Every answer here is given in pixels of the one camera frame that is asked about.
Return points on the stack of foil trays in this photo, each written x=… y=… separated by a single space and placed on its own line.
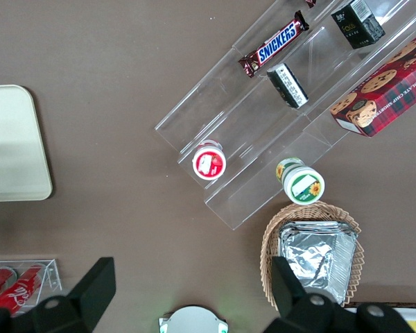
x=312 y=249

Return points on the clear acrylic step stand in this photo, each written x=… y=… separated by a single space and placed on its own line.
x=256 y=132

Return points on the small black carton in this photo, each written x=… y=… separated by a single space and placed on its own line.
x=289 y=86
x=358 y=24

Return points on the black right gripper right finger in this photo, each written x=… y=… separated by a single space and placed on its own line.
x=291 y=305

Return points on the cream plastic serving tray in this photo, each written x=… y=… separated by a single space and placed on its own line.
x=10 y=145

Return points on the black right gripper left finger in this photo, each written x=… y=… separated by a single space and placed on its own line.
x=93 y=295

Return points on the red lid yogurt cup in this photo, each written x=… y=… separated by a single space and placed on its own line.
x=209 y=163

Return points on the green lid yogurt cup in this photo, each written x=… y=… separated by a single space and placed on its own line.
x=303 y=185

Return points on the clear acrylic bottle rack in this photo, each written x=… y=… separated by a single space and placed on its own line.
x=53 y=277

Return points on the Snickers chocolate bar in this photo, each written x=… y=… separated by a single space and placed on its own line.
x=311 y=2
x=275 y=45

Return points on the red tartan cookie box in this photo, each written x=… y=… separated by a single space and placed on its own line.
x=391 y=93

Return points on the light tan wicker basket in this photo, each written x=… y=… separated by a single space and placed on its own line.
x=270 y=243

